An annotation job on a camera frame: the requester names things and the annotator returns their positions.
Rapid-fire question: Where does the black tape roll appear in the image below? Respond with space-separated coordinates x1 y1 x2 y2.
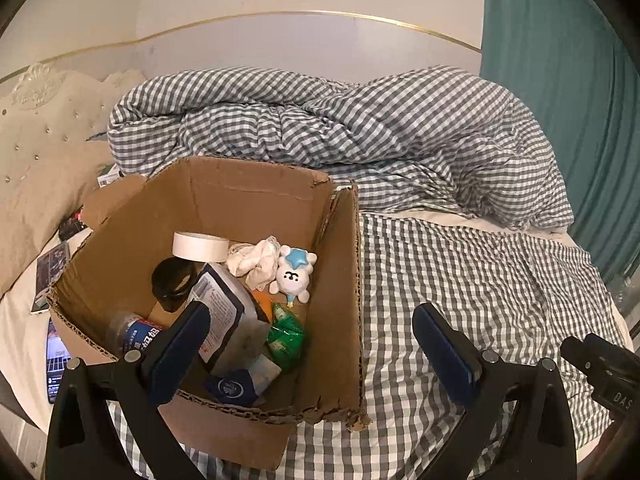
151 257 198 313

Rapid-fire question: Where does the grey checked bed sheet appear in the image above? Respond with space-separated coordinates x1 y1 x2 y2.
107 210 628 480

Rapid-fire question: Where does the teal curtain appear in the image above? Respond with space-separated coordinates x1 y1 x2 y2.
477 0 640 311

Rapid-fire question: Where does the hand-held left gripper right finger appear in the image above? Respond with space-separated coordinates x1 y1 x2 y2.
411 302 578 480

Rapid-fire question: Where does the cardboard box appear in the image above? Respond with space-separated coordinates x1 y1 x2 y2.
46 156 372 471

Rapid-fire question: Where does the beige pillow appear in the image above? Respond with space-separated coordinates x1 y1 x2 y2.
0 152 118 296

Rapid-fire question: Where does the dark booklet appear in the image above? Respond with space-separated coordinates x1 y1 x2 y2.
31 241 71 315

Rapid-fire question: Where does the green snack packet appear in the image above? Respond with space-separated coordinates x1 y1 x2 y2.
265 302 306 372

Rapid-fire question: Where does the white bear toy blue star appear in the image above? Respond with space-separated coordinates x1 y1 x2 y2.
269 245 318 307

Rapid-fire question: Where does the grey printed pouch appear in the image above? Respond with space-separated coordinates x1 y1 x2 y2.
187 262 273 376

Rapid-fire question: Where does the grey checked duvet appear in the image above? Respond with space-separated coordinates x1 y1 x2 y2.
106 65 575 231

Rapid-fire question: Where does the crumpled white cloth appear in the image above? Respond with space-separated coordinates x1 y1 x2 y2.
225 236 282 292

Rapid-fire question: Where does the white tape roll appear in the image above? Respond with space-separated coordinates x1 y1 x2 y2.
172 231 230 263

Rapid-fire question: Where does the blue tissue packet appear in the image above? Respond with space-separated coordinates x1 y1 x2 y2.
204 354 283 407

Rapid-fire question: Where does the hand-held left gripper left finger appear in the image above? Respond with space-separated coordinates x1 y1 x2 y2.
45 300 213 480

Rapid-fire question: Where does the smartphone with lit screen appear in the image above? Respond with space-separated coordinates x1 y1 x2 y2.
46 317 73 405

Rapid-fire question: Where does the gold wall trim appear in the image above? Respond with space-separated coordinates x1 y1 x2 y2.
0 10 483 86

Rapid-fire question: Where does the plastic water bottle blue label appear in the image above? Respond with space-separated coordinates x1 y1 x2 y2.
106 311 171 361

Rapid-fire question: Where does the cream tufted headboard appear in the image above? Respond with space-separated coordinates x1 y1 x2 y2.
0 62 148 196

